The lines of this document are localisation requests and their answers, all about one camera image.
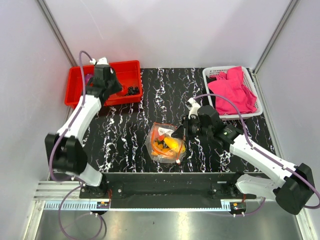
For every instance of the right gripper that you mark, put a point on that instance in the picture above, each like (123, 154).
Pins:
(182, 132)

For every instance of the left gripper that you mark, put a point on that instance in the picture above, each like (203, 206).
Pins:
(118, 87)

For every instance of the black fake grapes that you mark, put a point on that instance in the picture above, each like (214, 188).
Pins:
(131, 90)

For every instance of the clear zip top bag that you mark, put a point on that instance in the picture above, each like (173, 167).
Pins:
(159, 129)

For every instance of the pink fake fruit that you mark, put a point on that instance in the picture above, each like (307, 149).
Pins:
(87, 77)

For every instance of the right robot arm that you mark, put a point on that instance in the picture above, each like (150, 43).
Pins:
(290, 185)

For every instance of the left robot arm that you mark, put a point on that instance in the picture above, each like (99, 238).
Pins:
(64, 148)

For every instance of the yellow fake lemon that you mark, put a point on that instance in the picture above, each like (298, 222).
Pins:
(176, 145)

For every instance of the orange fake fruit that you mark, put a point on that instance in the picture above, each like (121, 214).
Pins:
(159, 148)

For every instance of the red plastic bin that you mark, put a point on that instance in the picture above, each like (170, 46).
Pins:
(128, 74)

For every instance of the black marble mat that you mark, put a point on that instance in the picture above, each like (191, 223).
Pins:
(115, 139)

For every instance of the pink cloth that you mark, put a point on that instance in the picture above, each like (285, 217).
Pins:
(230, 85)

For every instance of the white plastic basket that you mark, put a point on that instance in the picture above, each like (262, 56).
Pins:
(248, 82)

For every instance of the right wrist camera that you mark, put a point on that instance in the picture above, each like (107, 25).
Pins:
(193, 107)

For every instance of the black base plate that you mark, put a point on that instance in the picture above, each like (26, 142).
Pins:
(166, 191)

